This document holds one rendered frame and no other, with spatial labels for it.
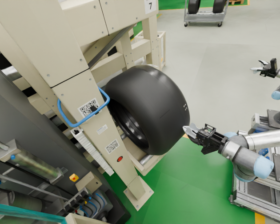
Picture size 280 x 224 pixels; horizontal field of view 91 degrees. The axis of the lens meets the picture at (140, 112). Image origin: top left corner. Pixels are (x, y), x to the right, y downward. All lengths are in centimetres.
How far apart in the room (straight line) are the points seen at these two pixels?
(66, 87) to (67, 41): 13
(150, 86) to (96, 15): 40
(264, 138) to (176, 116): 40
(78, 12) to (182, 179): 185
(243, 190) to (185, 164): 63
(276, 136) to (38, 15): 95
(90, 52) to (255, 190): 189
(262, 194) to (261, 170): 126
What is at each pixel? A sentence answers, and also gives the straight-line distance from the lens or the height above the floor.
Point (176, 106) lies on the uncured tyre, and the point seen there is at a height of 135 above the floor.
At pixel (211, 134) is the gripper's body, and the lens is 68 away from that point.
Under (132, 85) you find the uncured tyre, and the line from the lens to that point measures 68.
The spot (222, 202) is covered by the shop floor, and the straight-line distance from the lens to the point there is 199.
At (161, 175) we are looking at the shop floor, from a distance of 195.
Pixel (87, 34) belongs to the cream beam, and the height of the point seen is 168.
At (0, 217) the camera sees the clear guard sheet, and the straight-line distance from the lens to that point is 48.
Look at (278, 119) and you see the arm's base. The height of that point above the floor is 74.
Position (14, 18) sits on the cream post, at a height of 182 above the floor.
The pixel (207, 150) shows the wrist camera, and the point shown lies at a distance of 76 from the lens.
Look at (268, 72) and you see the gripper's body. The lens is 172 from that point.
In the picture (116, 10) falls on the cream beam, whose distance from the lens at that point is 84.
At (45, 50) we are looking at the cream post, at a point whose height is 175.
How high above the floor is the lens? 186
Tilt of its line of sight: 47 degrees down
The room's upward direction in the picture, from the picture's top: 12 degrees counter-clockwise
